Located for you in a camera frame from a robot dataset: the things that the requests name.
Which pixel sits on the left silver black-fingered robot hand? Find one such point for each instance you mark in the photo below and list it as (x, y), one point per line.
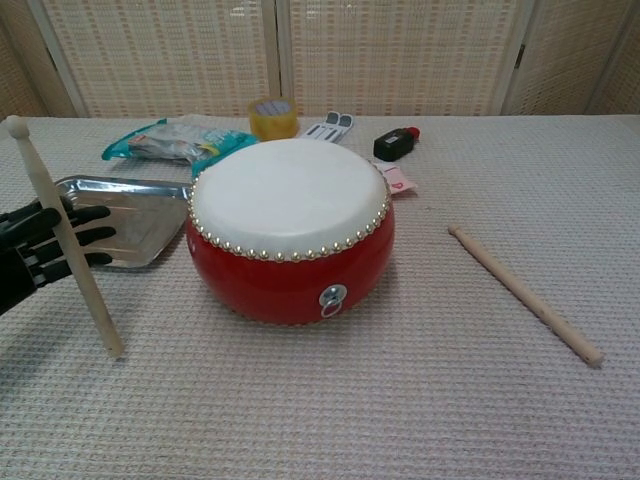
(30, 235)

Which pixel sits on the wooden drumstick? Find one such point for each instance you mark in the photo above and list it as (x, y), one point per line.
(525, 295)
(87, 280)

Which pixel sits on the stainless steel tray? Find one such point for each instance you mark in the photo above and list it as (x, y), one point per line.
(145, 220)

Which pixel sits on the red drum with white skin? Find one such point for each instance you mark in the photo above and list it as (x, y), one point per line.
(290, 200)

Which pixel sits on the teal snack packet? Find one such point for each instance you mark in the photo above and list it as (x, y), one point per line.
(170, 145)

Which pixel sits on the bamboo folding screen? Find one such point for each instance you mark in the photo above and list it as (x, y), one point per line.
(160, 55)

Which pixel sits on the yellowish packing tape roll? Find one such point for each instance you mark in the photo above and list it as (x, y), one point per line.
(272, 127)

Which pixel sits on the white folding stand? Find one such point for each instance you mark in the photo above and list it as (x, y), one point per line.
(325, 131)

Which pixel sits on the black bottle with red cap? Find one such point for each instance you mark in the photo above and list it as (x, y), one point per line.
(392, 146)

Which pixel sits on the pink wet wipes pack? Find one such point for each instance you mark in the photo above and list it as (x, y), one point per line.
(400, 182)

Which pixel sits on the white woven tablecloth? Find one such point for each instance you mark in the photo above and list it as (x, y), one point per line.
(450, 425)

